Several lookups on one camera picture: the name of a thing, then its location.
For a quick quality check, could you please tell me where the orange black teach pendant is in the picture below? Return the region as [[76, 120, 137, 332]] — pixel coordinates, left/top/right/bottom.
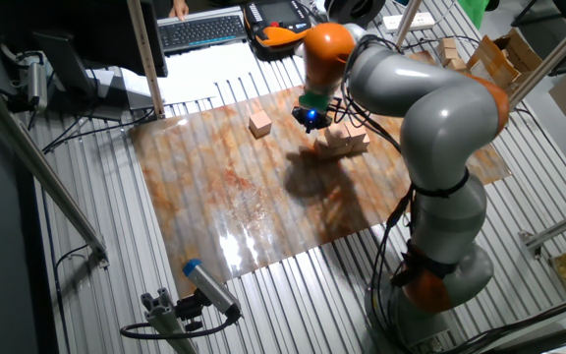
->
[[242, 0, 313, 60]]

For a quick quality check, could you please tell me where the black computer keyboard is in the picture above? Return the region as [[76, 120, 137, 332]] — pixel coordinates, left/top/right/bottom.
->
[[157, 6, 249, 56]]

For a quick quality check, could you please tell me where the person hand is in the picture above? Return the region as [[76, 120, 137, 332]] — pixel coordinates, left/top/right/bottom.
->
[[168, 0, 191, 22]]

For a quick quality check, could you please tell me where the black table cable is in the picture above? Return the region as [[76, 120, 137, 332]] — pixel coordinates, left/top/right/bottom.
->
[[41, 107, 157, 154]]

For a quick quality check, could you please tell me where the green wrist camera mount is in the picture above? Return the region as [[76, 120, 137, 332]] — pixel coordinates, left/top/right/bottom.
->
[[297, 90, 332, 113]]

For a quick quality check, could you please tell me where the white paper sheet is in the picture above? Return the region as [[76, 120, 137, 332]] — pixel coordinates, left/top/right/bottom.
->
[[157, 81, 220, 105], [162, 41, 264, 89]]

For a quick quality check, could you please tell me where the green cloth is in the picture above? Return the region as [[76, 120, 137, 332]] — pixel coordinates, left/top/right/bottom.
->
[[456, 0, 490, 30]]

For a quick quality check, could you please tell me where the white power strip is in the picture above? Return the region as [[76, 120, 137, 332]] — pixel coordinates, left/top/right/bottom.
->
[[382, 12, 436, 33]]

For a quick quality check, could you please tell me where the silver camera with blue cap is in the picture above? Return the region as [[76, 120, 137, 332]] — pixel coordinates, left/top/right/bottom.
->
[[182, 258, 244, 321]]

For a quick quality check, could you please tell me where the orange marble pattern mat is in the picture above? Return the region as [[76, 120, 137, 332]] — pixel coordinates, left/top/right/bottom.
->
[[128, 48, 513, 298]]

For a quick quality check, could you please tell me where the black camera cable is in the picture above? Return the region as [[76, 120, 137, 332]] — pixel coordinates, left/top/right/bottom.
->
[[119, 314, 243, 341]]

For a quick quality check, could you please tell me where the brown cardboard box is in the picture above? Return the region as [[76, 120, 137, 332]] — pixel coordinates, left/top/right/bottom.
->
[[466, 27, 544, 94]]

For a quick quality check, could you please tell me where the aluminium profile camera mount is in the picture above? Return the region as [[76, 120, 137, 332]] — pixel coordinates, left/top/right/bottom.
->
[[140, 287, 200, 354]]

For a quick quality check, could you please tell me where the grey monitor stand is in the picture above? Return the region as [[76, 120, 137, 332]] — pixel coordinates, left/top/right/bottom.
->
[[33, 30, 157, 123]]

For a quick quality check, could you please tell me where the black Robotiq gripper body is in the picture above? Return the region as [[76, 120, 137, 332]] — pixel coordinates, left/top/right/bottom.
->
[[298, 108, 327, 130]]

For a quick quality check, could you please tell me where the long aluminium frame rail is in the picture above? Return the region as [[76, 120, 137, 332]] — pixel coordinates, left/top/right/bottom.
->
[[0, 68, 111, 269]]

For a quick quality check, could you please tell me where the aluminium upright post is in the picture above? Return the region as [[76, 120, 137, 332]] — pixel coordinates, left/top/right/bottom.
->
[[391, 0, 425, 50]]

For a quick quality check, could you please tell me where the aluminium frame beam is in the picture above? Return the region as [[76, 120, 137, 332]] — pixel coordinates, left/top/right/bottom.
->
[[517, 201, 566, 260], [506, 2, 566, 108]]

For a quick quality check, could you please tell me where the beige upright frame post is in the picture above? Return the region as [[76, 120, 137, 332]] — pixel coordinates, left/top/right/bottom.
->
[[125, 0, 167, 122]]

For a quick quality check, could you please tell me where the black round spool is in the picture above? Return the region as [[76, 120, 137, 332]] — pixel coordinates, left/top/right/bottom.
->
[[319, 0, 387, 30]]

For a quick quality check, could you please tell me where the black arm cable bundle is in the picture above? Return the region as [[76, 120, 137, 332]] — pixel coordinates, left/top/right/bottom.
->
[[329, 33, 481, 354]]

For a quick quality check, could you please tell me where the black computer monitor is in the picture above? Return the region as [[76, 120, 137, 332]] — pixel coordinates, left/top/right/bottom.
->
[[0, 0, 169, 79]]

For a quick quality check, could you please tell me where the thick black floor cable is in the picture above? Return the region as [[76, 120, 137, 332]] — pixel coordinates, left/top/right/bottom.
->
[[434, 293, 566, 354]]

